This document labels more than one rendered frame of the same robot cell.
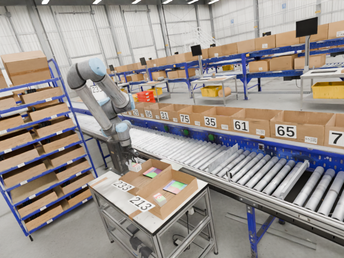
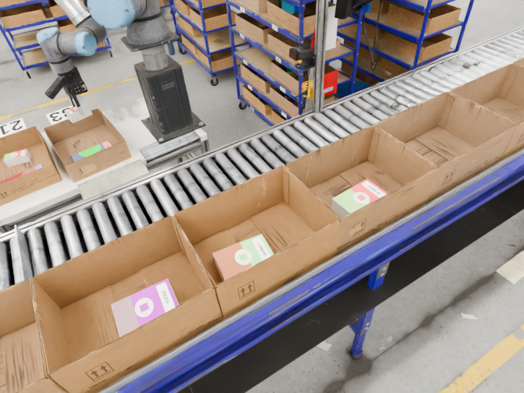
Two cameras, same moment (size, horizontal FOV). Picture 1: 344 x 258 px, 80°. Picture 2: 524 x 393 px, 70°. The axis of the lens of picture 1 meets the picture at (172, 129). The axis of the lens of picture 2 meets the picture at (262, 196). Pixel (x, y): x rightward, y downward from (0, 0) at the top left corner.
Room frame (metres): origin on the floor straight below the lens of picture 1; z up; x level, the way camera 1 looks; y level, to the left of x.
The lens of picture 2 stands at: (2.66, -1.04, 1.84)
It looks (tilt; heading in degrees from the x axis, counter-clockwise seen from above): 45 degrees down; 101
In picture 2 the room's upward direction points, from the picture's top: 5 degrees counter-clockwise
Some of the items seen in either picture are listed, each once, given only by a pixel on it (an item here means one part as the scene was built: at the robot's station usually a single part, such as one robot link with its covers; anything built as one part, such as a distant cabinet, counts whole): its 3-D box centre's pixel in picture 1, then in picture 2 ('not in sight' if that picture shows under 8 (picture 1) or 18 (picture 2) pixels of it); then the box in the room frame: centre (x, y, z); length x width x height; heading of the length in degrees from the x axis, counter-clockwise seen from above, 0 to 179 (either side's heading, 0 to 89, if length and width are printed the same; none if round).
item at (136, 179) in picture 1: (146, 176); (86, 143); (1.56, 0.30, 0.80); 0.38 x 0.28 x 0.10; 134
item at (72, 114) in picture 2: (134, 167); (78, 112); (1.54, 0.37, 0.92); 0.10 x 0.06 x 0.05; 50
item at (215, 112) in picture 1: (222, 117); (130, 299); (2.19, -0.59, 0.96); 0.39 x 0.29 x 0.17; 38
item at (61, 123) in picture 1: (53, 126); not in sight; (2.55, 1.45, 1.19); 0.40 x 0.30 x 0.10; 128
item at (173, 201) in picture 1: (167, 191); (17, 163); (1.30, 0.13, 0.80); 0.38 x 0.28 x 0.10; 132
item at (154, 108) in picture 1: (158, 111); (437, 143); (3.11, 0.14, 0.97); 0.39 x 0.29 x 0.17; 38
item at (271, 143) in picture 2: (152, 140); (292, 163); (2.56, 0.29, 0.72); 0.52 x 0.05 x 0.05; 128
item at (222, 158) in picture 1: (224, 157); (27, 274); (1.67, -0.42, 0.76); 0.46 x 0.01 x 0.09; 128
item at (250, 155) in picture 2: (158, 142); (268, 174); (2.46, 0.20, 0.72); 0.52 x 0.05 x 0.05; 128
